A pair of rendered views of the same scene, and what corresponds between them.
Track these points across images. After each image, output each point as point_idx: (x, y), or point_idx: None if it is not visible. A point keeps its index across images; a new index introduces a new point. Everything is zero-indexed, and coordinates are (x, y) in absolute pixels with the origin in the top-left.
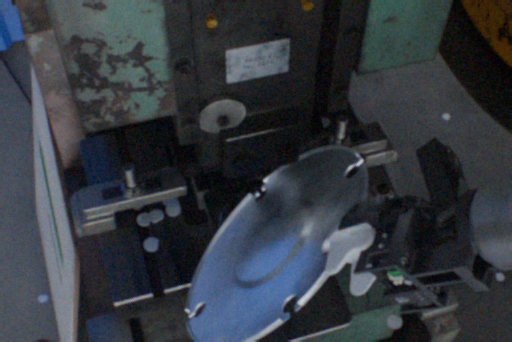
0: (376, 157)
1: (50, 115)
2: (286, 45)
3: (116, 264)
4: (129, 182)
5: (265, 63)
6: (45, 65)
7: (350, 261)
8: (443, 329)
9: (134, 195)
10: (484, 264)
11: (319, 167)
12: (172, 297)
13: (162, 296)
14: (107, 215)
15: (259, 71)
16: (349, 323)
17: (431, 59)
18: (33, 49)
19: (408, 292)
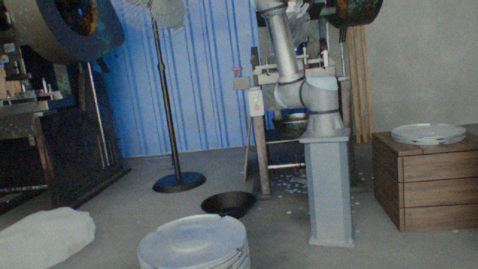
0: (329, 62)
1: (253, 75)
2: (294, 3)
3: (260, 74)
4: (266, 60)
5: (290, 7)
6: (254, 62)
7: (300, 15)
8: (344, 81)
9: (267, 64)
10: None
11: (304, 32)
12: (271, 77)
13: (269, 75)
14: (260, 69)
15: (290, 10)
16: (308, 54)
17: (324, 1)
18: (252, 58)
19: None
